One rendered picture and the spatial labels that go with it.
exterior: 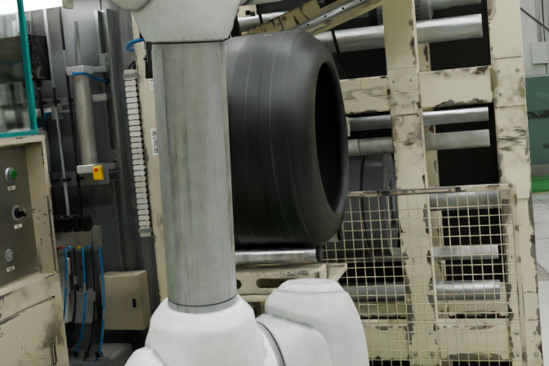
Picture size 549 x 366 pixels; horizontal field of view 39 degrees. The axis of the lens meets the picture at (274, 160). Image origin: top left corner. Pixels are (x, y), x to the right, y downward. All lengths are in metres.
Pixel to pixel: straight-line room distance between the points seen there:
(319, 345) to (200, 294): 0.21
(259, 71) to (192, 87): 0.88
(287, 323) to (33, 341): 1.00
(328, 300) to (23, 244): 1.09
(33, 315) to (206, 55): 1.17
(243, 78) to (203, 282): 0.90
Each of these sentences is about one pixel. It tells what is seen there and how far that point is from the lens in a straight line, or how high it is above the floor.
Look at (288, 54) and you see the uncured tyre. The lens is 1.92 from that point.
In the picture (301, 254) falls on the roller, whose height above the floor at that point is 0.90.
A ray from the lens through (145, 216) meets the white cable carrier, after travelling 2.21.
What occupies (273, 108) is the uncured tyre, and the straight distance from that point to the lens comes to 1.83.
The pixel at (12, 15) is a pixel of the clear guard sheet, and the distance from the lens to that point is 2.12.
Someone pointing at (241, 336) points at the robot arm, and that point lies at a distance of 1.10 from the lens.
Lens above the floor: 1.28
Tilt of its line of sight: 4 degrees down
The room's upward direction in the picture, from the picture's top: 5 degrees counter-clockwise
